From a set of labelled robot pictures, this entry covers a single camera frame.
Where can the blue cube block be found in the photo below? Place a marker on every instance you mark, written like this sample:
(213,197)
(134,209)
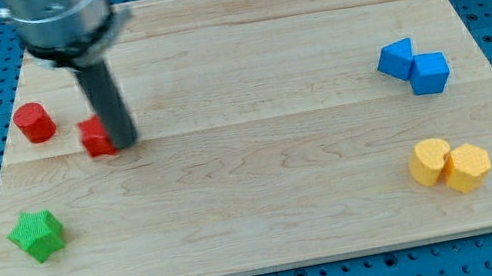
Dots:
(429,73)

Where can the green star block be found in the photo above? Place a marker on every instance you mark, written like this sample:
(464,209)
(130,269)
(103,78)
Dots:
(38,234)

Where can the wooden board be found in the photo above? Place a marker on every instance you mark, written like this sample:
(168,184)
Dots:
(268,140)

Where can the yellow heart block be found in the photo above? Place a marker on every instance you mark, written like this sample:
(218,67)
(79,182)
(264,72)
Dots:
(427,160)

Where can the red star block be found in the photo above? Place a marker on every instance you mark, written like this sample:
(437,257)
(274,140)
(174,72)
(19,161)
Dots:
(94,138)

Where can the blue triangle block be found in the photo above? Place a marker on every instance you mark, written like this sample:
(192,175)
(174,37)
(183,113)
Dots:
(396,59)

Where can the red cylinder block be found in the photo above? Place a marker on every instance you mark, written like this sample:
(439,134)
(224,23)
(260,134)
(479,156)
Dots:
(34,122)

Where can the yellow hexagon block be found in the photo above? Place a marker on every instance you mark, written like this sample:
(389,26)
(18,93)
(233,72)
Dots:
(466,168)

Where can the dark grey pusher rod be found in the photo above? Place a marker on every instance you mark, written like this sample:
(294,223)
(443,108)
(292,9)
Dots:
(98,85)

